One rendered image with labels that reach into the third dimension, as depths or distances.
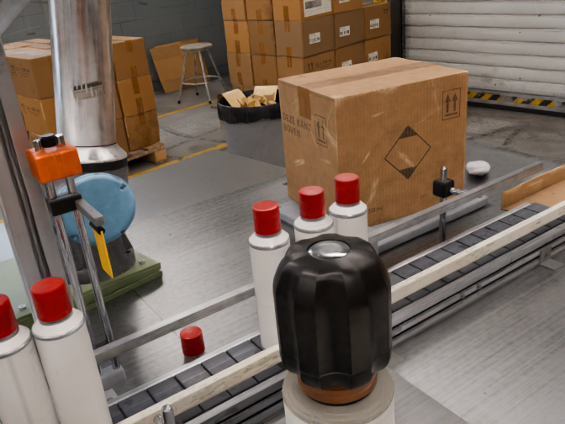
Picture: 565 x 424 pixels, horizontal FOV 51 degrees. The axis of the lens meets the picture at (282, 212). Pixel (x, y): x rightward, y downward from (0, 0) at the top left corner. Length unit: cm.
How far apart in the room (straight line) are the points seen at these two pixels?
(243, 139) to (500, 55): 260
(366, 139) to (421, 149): 13
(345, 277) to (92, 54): 61
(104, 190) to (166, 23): 628
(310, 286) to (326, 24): 419
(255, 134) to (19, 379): 270
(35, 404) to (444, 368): 51
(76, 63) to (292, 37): 356
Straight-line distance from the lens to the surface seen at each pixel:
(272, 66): 460
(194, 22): 736
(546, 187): 143
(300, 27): 434
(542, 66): 506
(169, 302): 105
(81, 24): 90
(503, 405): 81
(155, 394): 78
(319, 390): 44
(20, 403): 67
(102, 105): 91
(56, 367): 65
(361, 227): 79
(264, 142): 326
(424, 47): 554
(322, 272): 38
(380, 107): 112
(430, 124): 119
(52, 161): 66
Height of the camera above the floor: 137
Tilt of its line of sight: 24 degrees down
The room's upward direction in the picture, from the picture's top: 6 degrees counter-clockwise
